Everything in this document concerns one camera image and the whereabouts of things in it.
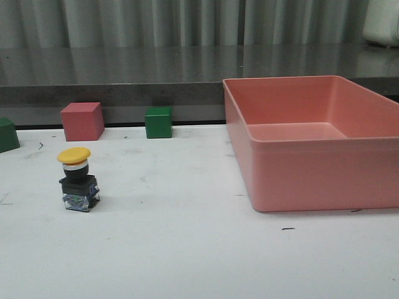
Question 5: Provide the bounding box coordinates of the yellow push button switch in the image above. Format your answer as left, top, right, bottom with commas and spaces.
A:
57, 147, 100, 212

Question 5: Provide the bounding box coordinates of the green cube block centre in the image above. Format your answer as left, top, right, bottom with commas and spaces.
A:
145, 107, 172, 139

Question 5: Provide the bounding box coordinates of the pink plastic bin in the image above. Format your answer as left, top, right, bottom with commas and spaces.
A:
223, 75, 398, 212

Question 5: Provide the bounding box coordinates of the pink cube block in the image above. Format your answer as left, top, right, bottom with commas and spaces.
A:
60, 102, 105, 141

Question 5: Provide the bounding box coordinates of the dark grey counter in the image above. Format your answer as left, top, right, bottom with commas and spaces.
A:
1, 43, 398, 129

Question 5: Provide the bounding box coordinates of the green block at left edge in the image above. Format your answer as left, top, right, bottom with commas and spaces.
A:
0, 117, 20, 153

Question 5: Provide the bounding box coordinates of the grey curtain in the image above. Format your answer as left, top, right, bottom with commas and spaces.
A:
1, 1, 368, 49

